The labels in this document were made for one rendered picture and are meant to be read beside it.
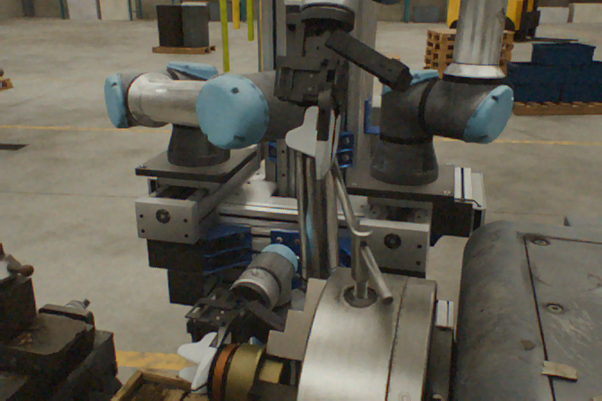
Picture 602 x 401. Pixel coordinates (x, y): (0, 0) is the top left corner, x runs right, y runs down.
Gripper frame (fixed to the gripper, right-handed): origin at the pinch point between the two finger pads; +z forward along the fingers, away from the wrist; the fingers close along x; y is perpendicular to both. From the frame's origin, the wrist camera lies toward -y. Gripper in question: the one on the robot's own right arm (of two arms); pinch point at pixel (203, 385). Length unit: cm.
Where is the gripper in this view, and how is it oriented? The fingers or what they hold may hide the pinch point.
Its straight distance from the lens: 78.6
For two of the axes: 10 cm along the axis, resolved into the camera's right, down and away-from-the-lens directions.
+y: -9.5, -0.9, 2.8
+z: -3.0, 3.1, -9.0
